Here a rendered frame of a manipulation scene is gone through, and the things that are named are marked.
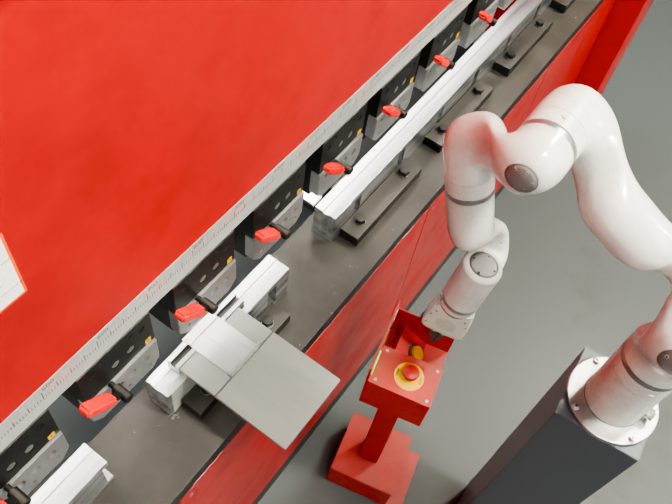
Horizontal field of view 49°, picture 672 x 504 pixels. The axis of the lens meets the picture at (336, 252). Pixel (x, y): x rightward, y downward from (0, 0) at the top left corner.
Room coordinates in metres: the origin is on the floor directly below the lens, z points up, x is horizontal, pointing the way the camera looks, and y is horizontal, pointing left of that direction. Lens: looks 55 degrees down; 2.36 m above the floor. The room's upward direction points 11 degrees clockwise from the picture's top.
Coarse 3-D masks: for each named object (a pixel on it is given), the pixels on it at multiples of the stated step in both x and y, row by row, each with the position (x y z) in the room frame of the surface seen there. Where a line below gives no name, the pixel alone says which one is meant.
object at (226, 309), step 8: (232, 296) 0.77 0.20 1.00; (224, 304) 0.75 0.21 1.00; (232, 304) 0.76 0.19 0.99; (240, 304) 0.76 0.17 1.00; (216, 312) 0.73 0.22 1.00; (224, 312) 0.74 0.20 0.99; (232, 312) 0.74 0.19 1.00; (184, 344) 0.64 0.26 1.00; (176, 352) 0.62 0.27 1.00; (184, 352) 0.63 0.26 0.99; (168, 360) 0.60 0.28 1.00; (176, 360) 0.61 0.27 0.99; (176, 368) 0.59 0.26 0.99
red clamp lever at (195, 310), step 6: (198, 300) 0.61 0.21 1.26; (204, 300) 0.60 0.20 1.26; (210, 300) 0.61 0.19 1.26; (186, 306) 0.57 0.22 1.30; (192, 306) 0.57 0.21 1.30; (198, 306) 0.58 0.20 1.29; (204, 306) 0.59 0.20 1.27; (210, 306) 0.60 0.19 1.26; (216, 306) 0.60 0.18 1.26; (180, 312) 0.55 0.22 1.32; (186, 312) 0.55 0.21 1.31; (192, 312) 0.56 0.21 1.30; (198, 312) 0.56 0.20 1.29; (204, 312) 0.58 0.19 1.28; (210, 312) 0.59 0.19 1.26; (180, 318) 0.54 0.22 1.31; (186, 318) 0.54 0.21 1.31; (192, 318) 0.55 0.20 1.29
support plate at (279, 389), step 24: (240, 312) 0.74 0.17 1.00; (264, 336) 0.70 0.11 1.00; (192, 360) 0.61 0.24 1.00; (264, 360) 0.64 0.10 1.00; (288, 360) 0.65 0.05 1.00; (312, 360) 0.66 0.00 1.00; (216, 384) 0.57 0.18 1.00; (240, 384) 0.58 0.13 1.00; (264, 384) 0.59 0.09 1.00; (288, 384) 0.60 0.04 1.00; (312, 384) 0.61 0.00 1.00; (336, 384) 0.62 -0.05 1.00; (240, 408) 0.53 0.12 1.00; (264, 408) 0.54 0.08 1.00; (288, 408) 0.55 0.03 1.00; (312, 408) 0.56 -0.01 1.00; (264, 432) 0.50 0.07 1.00; (288, 432) 0.51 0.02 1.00
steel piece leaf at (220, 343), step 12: (216, 324) 0.70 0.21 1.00; (228, 324) 0.71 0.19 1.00; (204, 336) 0.67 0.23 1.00; (216, 336) 0.67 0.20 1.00; (228, 336) 0.68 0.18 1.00; (240, 336) 0.68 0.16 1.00; (204, 348) 0.64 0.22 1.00; (216, 348) 0.65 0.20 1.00; (228, 348) 0.65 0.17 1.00; (240, 348) 0.66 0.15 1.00; (252, 348) 0.66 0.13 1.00; (216, 360) 0.62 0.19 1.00; (228, 360) 0.63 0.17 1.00; (240, 360) 0.63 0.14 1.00; (228, 372) 0.60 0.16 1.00
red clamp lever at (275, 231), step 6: (270, 228) 0.76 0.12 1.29; (276, 228) 0.78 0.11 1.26; (282, 228) 0.78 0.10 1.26; (258, 234) 0.72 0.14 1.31; (264, 234) 0.73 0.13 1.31; (270, 234) 0.73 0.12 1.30; (276, 234) 0.75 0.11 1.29; (282, 234) 0.77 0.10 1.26; (288, 234) 0.77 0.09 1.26; (264, 240) 0.72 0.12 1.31; (270, 240) 0.73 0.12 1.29
